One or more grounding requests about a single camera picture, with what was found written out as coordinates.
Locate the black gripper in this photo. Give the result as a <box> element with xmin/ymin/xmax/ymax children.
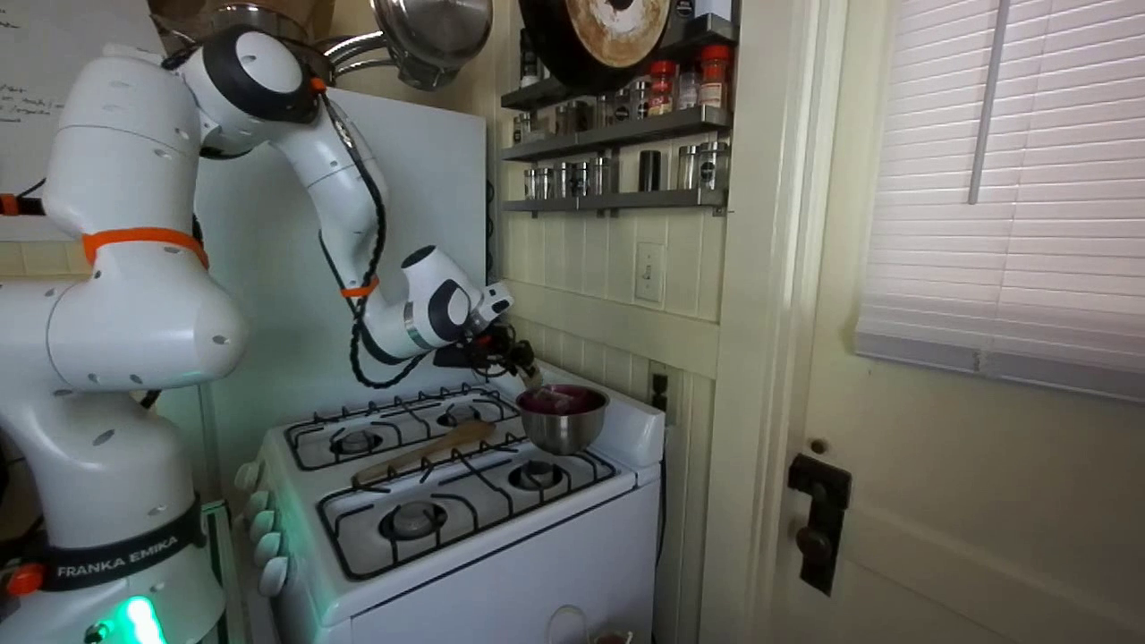
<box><xmin>435</xmin><ymin>319</ymin><xmax>539</xmax><ymax>388</ymax></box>

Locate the red spice jar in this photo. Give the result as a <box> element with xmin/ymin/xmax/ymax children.
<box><xmin>699</xmin><ymin>43</ymin><xmax>734</xmax><ymax>117</ymax></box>
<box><xmin>647</xmin><ymin>56</ymin><xmax>681</xmax><ymax>117</ymax></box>

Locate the wooden spatula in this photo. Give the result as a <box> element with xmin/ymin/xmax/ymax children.
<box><xmin>349</xmin><ymin>419</ymin><xmax>505</xmax><ymax>490</ymax></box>

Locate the black double burner grate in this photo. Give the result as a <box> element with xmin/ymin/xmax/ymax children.
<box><xmin>313</xmin><ymin>435</ymin><xmax>620</xmax><ymax>582</ymax></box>
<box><xmin>281</xmin><ymin>381</ymin><xmax>529</xmax><ymax>476</ymax></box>

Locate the large white panel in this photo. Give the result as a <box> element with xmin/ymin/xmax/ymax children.
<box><xmin>188</xmin><ymin>86</ymin><xmax>492</xmax><ymax>486</ymax></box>

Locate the white gas stove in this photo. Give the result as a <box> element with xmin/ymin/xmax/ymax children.
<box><xmin>230</xmin><ymin>342</ymin><xmax>671</xmax><ymax>644</ymax></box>

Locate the grey metal pole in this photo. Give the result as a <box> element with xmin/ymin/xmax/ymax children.
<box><xmin>192</xmin><ymin>376</ymin><xmax>230</xmax><ymax>505</ymax></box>

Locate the black hanging frying pan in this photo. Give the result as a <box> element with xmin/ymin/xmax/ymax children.
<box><xmin>515</xmin><ymin>0</ymin><xmax>681</xmax><ymax>92</ymax></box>

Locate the black door lock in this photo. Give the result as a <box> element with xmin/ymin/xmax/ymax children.
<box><xmin>785</xmin><ymin>452</ymin><xmax>855</xmax><ymax>596</ymax></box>

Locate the cream door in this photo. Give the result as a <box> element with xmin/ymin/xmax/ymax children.
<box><xmin>762</xmin><ymin>0</ymin><xmax>1145</xmax><ymax>644</ymax></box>

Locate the white window blind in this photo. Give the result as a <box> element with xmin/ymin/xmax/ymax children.
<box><xmin>849</xmin><ymin>0</ymin><xmax>1145</xmax><ymax>403</ymax></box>

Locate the white blind wand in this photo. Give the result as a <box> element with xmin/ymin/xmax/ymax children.
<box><xmin>961</xmin><ymin>0</ymin><xmax>1009</xmax><ymax>206</ymax></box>

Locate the whiteboard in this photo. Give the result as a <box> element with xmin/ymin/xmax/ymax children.
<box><xmin>0</xmin><ymin>0</ymin><xmax>163</xmax><ymax>195</ymax></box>

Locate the wall power outlet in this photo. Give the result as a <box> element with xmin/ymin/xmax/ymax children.
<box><xmin>630</xmin><ymin>235</ymin><xmax>666</xmax><ymax>307</ymax></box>

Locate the black coiled arm cable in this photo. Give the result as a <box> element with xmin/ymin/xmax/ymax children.
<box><xmin>310</xmin><ymin>90</ymin><xmax>435</xmax><ymax>394</ymax></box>

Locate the metal wall spice rack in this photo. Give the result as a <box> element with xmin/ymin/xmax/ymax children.
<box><xmin>497</xmin><ymin>22</ymin><xmax>734</xmax><ymax>217</ymax></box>

